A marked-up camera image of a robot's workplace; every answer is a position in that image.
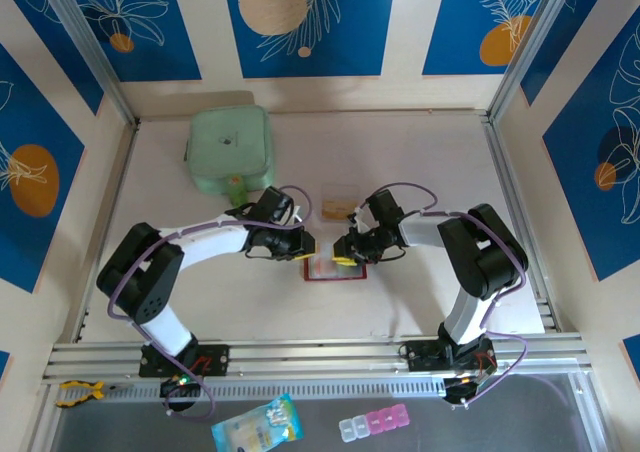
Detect blue snack packet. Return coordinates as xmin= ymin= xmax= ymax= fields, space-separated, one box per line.
xmin=210 ymin=392 xmax=305 ymax=452

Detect mint green zip pouch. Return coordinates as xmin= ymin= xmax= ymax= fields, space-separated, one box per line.
xmin=183 ymin=104 xmax=275 ymax=196

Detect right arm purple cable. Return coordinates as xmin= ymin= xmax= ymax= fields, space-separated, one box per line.
xmin=370 ymin=181 xmax=530 ymax=411

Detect grey slotted cable duct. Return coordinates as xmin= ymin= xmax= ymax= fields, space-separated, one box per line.
xmin=107 ymin=374 xmax=446 ymax=401

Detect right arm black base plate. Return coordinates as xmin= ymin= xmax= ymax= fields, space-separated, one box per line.
xmin=405 ymin=339 xmax=497 ymax=373

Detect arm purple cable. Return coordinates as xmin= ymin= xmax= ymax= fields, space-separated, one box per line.
xmin=370 ymin=181 xmax=530 ymax=411
xmin=107 ymin=184 xmax=311 ymax=422

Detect red-framed clear bag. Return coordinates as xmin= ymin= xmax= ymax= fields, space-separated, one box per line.
xmin=298 ymin=241 xmax=369 ymax=283

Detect yellow black pliers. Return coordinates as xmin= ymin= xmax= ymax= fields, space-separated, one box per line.
xmin=55 ymin=379 xmax=120 ymax=408

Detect pink white pill organizer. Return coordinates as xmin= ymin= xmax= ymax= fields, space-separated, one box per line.
xmin=338 ymin=403 xmax=411 ymax=444

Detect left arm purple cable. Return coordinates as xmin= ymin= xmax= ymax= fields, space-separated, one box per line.
xmin=107 ymin=184 xmax=311 ymax=422

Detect small green bottle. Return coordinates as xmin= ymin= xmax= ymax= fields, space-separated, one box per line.
xmin=227 ymin=174 xmax=251 ymax=208

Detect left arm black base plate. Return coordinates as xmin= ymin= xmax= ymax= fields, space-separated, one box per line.
xmin=138 ymin=344 xmax=232 ymax=379

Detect small wooden block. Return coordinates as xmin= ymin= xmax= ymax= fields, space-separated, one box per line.
xmin=322 ymin=199 xmax=355 ymax=222

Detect aluminium mounting rail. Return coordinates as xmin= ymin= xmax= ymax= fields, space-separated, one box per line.
xmin=42 ymin=332 xmax=594 ymax=386

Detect aluminium frame post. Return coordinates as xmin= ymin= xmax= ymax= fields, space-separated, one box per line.
xmin=37 ymin=0 xmax=139 ymax=126
xmin=487 ymin=0 xmax=586 ymax=121

